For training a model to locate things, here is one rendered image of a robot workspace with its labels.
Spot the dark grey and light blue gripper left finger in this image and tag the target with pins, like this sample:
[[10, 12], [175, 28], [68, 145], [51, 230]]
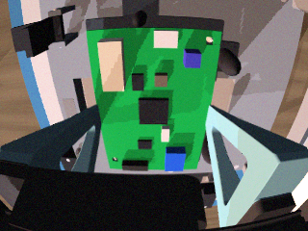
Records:
[[45, 147]]

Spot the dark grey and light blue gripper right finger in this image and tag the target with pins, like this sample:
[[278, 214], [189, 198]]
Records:
[[275, 165]]

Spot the green circuit board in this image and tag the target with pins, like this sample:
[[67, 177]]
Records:
[[153, 87]]

